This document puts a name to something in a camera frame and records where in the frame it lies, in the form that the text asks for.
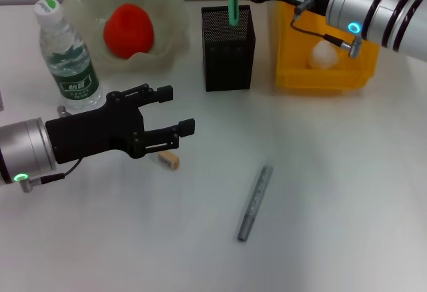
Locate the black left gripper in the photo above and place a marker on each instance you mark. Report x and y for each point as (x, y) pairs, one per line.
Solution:
(93, 132)

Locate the small tan eraser block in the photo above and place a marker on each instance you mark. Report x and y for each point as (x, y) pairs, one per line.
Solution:
(170, 160)

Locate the orange red fruit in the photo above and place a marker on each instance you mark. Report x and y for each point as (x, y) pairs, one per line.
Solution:
(128, 32)

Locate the clear green label water bottle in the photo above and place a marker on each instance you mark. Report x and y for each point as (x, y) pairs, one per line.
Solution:
(75, 82)

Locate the white paper ball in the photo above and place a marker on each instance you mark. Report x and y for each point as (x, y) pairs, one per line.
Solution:
(323, 57)

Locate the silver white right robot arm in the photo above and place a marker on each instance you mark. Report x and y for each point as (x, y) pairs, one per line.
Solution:
(383, 12)

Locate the black mesh pen holder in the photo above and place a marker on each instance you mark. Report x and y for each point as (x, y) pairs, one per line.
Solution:
(227, 65)

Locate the grey marker pen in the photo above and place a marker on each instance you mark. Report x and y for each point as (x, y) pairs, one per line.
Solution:
(255, 202)

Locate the translucent glass fruit plate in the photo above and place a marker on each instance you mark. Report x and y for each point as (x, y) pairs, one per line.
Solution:
(83, 5)

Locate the yellow plastic storage bin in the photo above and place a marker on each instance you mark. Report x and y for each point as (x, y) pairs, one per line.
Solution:
(317, 82)

